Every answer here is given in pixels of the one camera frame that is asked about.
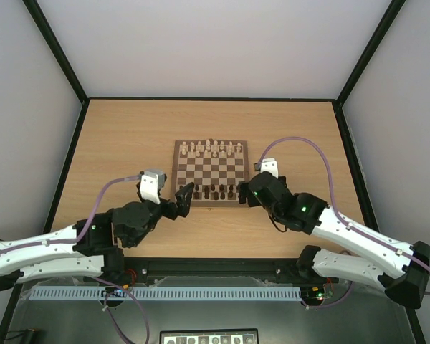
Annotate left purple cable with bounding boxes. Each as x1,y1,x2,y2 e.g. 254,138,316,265
0,174,151,343

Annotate black aluminium frame rail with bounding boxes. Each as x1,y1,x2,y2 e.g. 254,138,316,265
21,256,402,286

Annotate wooden chess board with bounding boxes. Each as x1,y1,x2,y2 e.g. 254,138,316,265
170,146,249,208

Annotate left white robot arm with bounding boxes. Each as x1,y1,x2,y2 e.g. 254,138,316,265
0,177,194,291

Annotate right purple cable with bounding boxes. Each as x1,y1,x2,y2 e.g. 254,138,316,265
258,137,430,310

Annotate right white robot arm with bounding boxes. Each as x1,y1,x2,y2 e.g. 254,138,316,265
239,172,430,309

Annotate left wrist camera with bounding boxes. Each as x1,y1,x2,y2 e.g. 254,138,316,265
138,168,167,205

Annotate white slotted cable duct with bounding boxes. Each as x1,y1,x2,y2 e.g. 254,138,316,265
29,286,302,302

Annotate purple cable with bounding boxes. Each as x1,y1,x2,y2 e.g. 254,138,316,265
0,174,151,343
258,137,430,310

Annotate white chess pieces row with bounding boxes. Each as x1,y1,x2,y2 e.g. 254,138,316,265
175,139,248,158

